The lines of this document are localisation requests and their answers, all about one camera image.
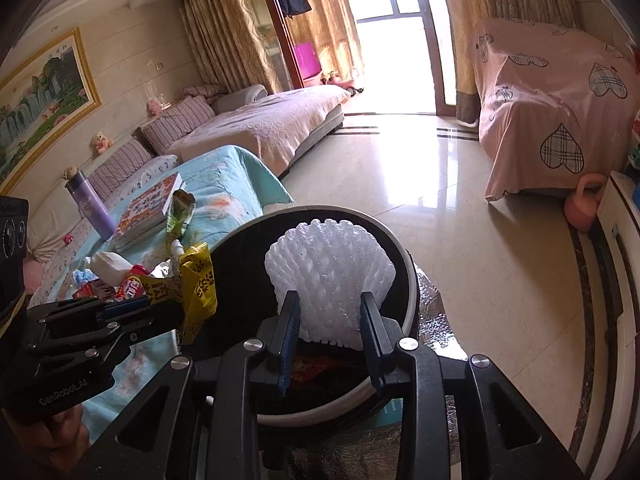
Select person's left hand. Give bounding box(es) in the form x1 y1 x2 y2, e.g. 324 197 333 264
31 402 95 472

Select wooden glass partition frame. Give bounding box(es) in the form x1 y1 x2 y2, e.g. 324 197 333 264
230 0 307 94

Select yellow wrapper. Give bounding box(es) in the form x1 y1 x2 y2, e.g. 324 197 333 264
145 242 219 346

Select black round trash bin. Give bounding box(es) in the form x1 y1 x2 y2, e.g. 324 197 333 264
177 205 420 428

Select dark sliding door frame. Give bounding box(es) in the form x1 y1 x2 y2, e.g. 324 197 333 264
390 0 459 117

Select red snack packet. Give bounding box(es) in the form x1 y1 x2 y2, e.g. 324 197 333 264
72 280 119 302

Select small striped pillow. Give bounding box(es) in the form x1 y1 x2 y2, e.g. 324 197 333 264
181 84 229 104

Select beige patterned curtain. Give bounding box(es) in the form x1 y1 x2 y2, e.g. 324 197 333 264
287 0 364 87
435 0 582 127
179 0 279 95

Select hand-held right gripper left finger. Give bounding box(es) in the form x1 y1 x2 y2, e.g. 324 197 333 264
65 291 311 480

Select colourful children's book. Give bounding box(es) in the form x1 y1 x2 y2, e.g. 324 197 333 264
107 172 184 254

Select white patterned pillow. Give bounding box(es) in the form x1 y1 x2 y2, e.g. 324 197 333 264
125 155 180 196

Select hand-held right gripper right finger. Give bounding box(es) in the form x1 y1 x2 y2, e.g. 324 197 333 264
357 291 586 480

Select red candy wrapper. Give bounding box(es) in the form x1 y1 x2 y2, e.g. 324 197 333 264
116 267 147 302

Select purple water bottle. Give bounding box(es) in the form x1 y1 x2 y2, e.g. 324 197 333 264
65 170 119 242

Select white foam fruit net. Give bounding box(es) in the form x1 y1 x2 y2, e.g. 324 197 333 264
264 219 397 352

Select white crumpled tissue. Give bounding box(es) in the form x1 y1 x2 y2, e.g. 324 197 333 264
85 251 132 284

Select red flat packet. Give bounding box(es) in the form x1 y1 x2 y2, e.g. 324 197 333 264
292 352 362 387

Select blue floral tablecloth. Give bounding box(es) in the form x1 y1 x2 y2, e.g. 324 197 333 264
30 145 296 480

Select toy ride-on car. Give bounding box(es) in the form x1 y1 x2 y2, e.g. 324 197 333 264
320 72 367 97

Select framed landscape painting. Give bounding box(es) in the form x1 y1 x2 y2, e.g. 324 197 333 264
0 27 104 182

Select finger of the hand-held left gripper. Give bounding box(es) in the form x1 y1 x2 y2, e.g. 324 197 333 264
27 307 187 377
37 295 157 333

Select large striped pillow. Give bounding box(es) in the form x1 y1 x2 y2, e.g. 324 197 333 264
87 139 154 201
141 95 217 157

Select pink kettlebell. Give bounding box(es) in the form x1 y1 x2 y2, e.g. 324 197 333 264
565 172 609 234

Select green drink pouch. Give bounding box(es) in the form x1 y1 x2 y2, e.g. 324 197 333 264
165 195 197 252

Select pink heart print sheet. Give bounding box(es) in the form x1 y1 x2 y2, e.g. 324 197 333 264
472 16 640 203

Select sofa with pink cover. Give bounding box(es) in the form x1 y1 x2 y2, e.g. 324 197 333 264
20 82 347 281

